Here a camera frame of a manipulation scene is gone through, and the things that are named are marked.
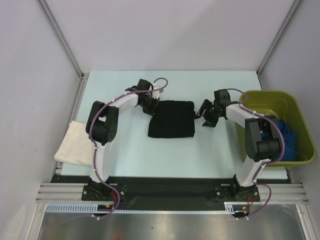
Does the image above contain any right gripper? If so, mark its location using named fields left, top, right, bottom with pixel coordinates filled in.
left=193, top=98, right=222, bottom=128

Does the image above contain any black t shirt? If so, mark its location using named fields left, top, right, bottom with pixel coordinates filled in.
left=147, top=100, right=196, bottom=139

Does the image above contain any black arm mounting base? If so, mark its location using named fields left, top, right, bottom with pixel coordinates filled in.
left=50, top=175, right=290, bottom=211

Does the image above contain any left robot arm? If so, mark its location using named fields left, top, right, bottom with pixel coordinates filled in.
left=85, top=79, right=165, bottom=200

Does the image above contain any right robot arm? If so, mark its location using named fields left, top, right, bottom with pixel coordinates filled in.
left=195, top=88, right=285, bottom=201

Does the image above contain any olive green plastic bin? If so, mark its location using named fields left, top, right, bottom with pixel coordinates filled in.
left=239, top=90, right=316, bottom=169

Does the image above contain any folded cream t shirt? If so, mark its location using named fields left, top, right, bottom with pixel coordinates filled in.
left=54, top=120, right=93, bottom=167

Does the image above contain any blue t shirt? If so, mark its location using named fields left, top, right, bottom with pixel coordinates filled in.
left=277, top=119, right=297, bottom=162

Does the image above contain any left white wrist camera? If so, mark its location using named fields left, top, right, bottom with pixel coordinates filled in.
left=150, top=83, right=164, bottom=99

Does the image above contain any left aluminium corner post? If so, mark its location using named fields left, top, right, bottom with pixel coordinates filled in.
left=35, top=0, right=85, bottom=78

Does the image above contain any aluminium corner post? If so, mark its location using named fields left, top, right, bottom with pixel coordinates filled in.
left=256, top=0, right=304, bottom=77
left=35, top=0, right=85, bottom=78

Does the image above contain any white slotted cable duct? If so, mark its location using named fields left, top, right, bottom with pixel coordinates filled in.
left=45, top=203, right=248, bottom=215

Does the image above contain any aluminium frame rail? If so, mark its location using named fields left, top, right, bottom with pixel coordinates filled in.
left=36, top=183, right=309, bottom=204

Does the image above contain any right aluminium corner post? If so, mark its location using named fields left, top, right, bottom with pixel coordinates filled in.
left=256, top=0, right=304, bottom=77

